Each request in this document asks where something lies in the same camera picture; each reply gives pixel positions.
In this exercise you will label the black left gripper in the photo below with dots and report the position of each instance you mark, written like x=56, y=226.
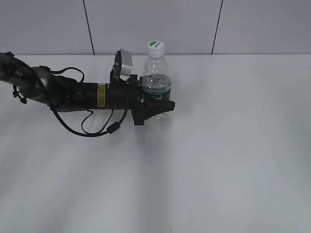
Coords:
x=127, y=95

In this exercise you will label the clear green-labelled water bottle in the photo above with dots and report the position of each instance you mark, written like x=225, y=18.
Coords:
x=156, y=81

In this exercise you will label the white green bottle cap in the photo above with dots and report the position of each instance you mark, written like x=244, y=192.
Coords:
x=156, y=48

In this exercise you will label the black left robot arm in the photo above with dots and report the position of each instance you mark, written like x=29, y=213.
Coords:
x=51, y=88

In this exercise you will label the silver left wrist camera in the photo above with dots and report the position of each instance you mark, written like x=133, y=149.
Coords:
x=123, y=64

